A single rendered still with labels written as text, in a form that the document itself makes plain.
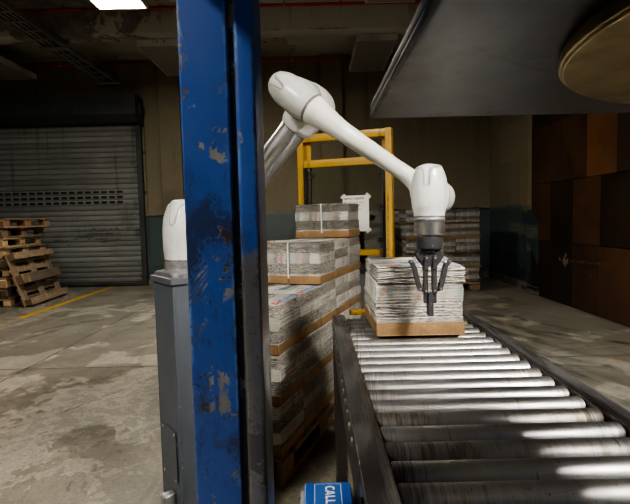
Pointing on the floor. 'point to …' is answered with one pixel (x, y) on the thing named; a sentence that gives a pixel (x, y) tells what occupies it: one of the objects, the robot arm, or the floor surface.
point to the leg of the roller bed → (339, 433)
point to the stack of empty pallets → (0, 284)
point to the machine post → (226, 248)
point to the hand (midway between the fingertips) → (429, 303)
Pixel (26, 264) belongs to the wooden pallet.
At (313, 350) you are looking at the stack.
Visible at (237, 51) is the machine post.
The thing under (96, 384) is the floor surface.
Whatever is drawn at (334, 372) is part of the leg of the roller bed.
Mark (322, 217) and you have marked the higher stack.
